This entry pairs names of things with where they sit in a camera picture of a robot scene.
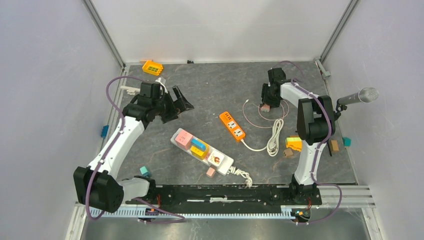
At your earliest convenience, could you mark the blue rounded adapter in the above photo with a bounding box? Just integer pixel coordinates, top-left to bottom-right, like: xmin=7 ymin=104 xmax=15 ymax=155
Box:
xmin=191 ymin=138 xmax=207 ymax=152

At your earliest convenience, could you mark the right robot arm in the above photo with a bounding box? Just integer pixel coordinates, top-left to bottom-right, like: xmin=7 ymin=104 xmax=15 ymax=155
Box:
xmin=261 ymin=67 xmax=336 ymax=204

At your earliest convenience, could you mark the grey microphone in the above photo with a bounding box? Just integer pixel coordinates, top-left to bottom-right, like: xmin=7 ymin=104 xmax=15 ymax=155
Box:
xmin=337 ymin=87 xmax=379 ymax=106

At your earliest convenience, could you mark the yellow cube socket adapter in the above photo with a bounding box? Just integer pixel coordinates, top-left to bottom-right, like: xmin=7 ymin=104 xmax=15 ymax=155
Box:
xmin=190 ymin=143 xmax=209 ymax=161

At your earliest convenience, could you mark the teal cube right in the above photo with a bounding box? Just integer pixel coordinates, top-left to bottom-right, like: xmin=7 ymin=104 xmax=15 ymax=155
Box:
xmin=342 ymin=137 xmax=352 ymax=148

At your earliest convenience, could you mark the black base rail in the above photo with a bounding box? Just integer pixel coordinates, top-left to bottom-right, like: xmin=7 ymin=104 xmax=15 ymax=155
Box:
xmin=141 ymin=180 xmax=323 ymax=214

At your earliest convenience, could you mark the pink charger with cable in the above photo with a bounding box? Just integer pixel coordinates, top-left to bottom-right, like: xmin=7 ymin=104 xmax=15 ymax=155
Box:
xmin=242 ymin=98 xmax=290 ymax=129

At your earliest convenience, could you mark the pink cube socket adapter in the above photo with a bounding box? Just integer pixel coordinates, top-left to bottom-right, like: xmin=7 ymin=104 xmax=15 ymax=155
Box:
xmin=174 ymin=129 xmax=193 ymax=151

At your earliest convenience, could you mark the blue wall clip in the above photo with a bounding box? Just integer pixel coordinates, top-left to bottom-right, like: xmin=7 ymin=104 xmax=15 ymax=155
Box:
xmin=100 ymin=125 xmax=109 ymax=139

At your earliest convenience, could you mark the orange power strip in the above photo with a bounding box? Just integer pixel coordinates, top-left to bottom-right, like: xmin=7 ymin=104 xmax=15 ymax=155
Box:
xmin=219 ymin=111 xmax=246 ymax=142

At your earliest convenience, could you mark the small pink plug adapter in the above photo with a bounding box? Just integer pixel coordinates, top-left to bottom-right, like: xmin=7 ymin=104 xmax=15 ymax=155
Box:
xmin=206 ymin=167 xmax=216 ymax=179

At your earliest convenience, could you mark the white cube adapter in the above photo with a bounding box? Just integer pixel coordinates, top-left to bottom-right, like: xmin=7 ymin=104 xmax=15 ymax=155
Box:
xmin=207 ymin=149 xmax=225 ymax=167

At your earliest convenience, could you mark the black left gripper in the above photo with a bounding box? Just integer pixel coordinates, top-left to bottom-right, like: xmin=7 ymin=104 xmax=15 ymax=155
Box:
xmin=152 ymin=85 xmax=194 ymax=124

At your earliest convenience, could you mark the wooden letter cube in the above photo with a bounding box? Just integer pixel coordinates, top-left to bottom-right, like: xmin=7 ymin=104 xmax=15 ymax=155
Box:
xmin=283 ymin=148 xmax=294 ymax=159

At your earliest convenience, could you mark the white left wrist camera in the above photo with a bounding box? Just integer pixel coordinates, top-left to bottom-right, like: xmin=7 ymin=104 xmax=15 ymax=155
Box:
xmin=155 ymin=76 xmax=168 ymax=96

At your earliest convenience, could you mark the white flat bracket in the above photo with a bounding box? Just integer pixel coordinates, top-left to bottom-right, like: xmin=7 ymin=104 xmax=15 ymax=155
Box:
xmin=120 ymin=85 xmax=140 ymax=96

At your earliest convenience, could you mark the yellow toy brick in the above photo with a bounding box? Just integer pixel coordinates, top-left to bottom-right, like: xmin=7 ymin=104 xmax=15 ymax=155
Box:
xmin=141 ymin=60 xmax=164 ymax=76

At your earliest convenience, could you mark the white coiled cable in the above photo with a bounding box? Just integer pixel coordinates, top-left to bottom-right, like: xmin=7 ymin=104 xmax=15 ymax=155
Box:
xmin=228 ymin=166 xmax=254 ymax=189

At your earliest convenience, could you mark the white multicolour power strip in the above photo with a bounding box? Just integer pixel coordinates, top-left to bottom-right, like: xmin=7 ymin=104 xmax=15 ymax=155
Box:
xmin=170 ymin=128 xmax=234 ymax=176

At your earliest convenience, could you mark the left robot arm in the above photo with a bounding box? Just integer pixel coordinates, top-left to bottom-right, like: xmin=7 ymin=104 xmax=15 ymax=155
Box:
xmin=73 ymin=82 xmax=194 ymax=213

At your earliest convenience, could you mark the colourful toy block stack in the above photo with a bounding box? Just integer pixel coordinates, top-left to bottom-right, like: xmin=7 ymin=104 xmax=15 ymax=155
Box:
xmin=285 ymin=135 xmax=302 ymax=152

